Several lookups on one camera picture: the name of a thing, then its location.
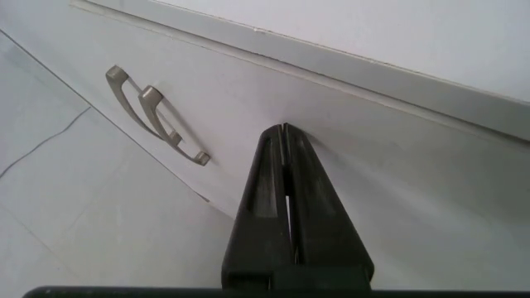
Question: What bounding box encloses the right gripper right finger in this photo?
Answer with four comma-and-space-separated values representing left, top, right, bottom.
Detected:
283, 122, 376, 291

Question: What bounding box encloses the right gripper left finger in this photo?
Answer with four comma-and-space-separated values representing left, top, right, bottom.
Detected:
221, 123, 296, 291

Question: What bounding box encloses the white cabinet door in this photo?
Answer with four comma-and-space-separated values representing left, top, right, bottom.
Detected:
0, 0, 530, 291

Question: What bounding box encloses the white kitchen cabinet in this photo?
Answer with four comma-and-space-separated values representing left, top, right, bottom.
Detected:
70, 0, 530, 144

